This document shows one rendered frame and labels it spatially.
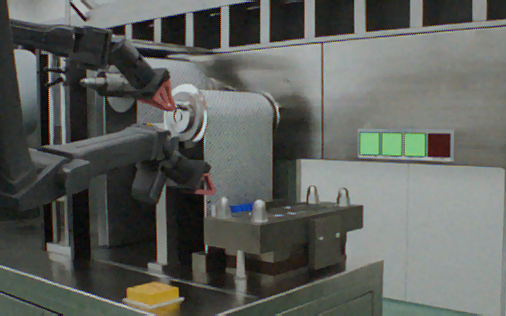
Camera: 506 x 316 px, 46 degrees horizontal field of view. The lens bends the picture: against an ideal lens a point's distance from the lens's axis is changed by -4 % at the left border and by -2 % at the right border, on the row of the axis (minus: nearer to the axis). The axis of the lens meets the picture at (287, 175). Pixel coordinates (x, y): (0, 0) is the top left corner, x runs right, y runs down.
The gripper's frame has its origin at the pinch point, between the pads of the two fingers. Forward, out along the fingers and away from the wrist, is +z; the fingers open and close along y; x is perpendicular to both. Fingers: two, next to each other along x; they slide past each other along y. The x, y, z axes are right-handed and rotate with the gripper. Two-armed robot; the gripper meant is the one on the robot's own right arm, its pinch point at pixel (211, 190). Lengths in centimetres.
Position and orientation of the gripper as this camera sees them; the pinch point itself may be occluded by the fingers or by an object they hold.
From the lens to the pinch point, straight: 139.7
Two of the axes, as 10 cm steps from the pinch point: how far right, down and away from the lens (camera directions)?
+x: 3.1, -9.0, 3.1
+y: 7.9, 0.5, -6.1
